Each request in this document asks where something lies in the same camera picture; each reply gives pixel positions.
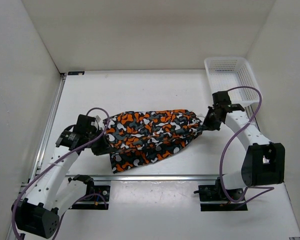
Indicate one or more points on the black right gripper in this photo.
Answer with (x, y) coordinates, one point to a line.
(207, 124)

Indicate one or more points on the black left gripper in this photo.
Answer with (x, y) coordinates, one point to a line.
(104, 147)

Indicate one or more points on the orange camouflage shorts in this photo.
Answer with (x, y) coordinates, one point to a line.
(139, 138)

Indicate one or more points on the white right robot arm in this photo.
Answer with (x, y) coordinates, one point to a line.
(264, 162)

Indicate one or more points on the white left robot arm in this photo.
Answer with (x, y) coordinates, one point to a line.
(40, 207)

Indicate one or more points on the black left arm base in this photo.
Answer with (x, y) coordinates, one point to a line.
(98, 198)

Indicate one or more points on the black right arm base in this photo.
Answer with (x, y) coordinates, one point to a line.
(213, 199)

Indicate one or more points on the white plastic basket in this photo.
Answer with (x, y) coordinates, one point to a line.
(235, 73)

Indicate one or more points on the aluminium table rail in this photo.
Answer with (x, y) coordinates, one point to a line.
(193, 177)

